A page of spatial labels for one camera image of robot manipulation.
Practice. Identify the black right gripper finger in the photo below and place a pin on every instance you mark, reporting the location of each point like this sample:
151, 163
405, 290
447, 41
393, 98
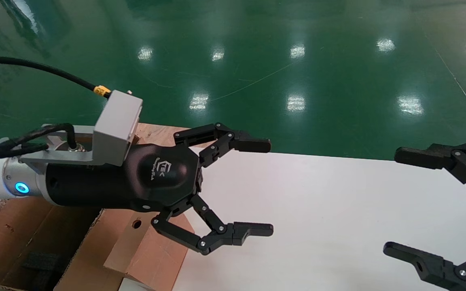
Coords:
419, 154
431, 268

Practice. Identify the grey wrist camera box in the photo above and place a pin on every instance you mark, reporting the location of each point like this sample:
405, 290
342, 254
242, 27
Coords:
115, 121

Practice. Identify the large open cardboard box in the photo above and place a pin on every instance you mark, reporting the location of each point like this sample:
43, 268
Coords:
10, 234

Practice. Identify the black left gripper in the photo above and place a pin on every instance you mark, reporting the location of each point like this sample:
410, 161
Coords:
156, 178

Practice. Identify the plywood board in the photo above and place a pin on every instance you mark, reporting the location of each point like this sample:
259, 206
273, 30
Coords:
156, 135

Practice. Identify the small cardboard box with hole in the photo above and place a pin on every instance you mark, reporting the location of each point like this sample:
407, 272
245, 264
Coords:
156, 254

